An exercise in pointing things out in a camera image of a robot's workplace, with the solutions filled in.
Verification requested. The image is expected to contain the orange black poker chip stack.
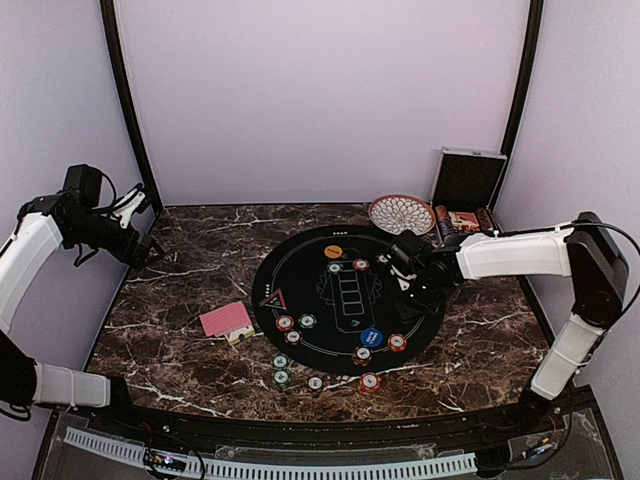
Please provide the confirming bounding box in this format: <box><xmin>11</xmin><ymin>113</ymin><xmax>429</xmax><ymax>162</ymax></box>
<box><xmin>306</xmin><ymin>375</ymin><xmax>324</xmax><ymax>392</ymax></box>

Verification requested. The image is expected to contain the red triangular all-in marker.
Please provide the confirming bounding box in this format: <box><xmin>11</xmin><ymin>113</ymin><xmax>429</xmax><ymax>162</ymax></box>
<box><xmin>259</xmin><ymin>289</ymin><xmax>287</xmax><ymax>311</ymax></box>

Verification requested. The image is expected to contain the patterned ceramic plate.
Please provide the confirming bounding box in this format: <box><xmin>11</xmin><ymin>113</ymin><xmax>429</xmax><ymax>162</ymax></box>
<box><xmin>368</xmin><ymin>194</ymin><xmax>436</xmax><ymax>236</ymax></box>

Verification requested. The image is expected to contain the orange big blind button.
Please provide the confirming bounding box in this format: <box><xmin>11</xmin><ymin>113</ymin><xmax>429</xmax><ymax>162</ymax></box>
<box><xmin>324</xmin><ymin>245</ymin><xmax>343</xmax><ymax>259</ymax></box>

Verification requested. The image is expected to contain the red-backed playing card deck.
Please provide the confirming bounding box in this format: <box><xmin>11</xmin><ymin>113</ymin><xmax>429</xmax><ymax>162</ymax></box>
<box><xmin>199</xmin><ymin>302</ymin><xmax>252</xmax><ymax>337</ymax></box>

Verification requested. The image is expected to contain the blue small blind button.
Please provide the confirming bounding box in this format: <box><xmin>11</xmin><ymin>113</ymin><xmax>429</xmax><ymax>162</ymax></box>
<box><xmin>360</xmin><ymin>328</ymin><xmax>384</xmax><ymax>349</ymax></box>

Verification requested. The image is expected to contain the round black poker mat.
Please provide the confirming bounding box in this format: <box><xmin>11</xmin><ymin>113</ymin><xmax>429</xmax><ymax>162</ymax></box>
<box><xmin>252</xmin><ymin>225</ymin><xmax>446</xmax><ymax>376</ymax></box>

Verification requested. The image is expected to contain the right black frame post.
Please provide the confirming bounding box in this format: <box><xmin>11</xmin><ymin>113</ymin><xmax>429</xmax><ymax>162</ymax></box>
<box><xmin>500</xmin><ymin>0</ymin><xmax>544</xmax><ymax>158</ymax></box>

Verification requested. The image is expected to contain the left black frame post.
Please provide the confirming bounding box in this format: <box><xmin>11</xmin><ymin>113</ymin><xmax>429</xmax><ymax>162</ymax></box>
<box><xmin>99</xmin><ymin>0</ymin><xmax>164</xmax><ymax>216</ymax></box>

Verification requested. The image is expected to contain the yellow playing card box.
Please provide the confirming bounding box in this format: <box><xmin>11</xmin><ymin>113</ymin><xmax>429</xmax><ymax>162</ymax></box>
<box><xmin>224</xmin><ymin>326</ymin><xmax>255</xmax><ymax>345</ymax></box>

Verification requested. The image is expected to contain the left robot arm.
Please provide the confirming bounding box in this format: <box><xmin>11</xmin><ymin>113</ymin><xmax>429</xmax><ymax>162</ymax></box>
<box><xmin>1</xmin><ymin>164</ymin><xmax>164</xmax><ymax>436</ymax></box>

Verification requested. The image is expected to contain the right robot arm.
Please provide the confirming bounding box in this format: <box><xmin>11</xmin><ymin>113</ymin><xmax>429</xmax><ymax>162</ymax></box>
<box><xmin>381</xmin><ymin>211</ymin><xmax>639</xmax><ymax>434</ymax></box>

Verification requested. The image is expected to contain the red poker chip stack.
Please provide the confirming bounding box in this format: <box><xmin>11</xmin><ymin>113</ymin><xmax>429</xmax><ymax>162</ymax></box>
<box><xmin>358</xmin><ymin>372</ymin><xmax>381</xmax><ymax>395</ymax></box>

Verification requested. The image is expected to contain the aluminium poker chip case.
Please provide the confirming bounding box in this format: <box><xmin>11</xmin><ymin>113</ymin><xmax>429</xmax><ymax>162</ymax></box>
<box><xmin>431</xmin><ymin>147</ymin><xmax>508</xmax><ymax>243</ymax></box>

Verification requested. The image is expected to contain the white slotted cable duct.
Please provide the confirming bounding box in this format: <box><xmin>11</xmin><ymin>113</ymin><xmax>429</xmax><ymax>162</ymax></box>
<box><xmin>63</xmin><ymin>427</ymin><xmax>477</xmax><ymax>479</ymax></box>

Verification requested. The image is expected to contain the black frame post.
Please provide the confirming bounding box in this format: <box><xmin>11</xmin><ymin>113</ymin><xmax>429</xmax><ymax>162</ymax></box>
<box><xmin>99</xmin><ymin>0</ymin><xmax>164</xmax><ymax>216</ymax></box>
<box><xmin>500</xmin><ymin>0</ymin><xmax>544</xmax><ymax>158</ymax></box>

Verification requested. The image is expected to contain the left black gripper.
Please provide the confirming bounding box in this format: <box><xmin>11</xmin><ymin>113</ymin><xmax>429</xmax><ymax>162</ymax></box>
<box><xmin>68</xmin><ymin>210</ymin><xmax>165</xmax><ymax>270</ymax></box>

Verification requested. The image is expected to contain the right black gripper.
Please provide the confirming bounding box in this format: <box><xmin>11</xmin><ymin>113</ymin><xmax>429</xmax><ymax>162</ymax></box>
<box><xmin>390</xmin><ymin>275</ymin><xmax>447</xmax><ymax>323</ymax></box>

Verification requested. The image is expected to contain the green poker chip stack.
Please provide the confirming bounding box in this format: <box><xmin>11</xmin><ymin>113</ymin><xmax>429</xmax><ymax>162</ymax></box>
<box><xmin>272</xmin><ymin>369</ymin><xmax>292</xmax><ymax>389</ymax></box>

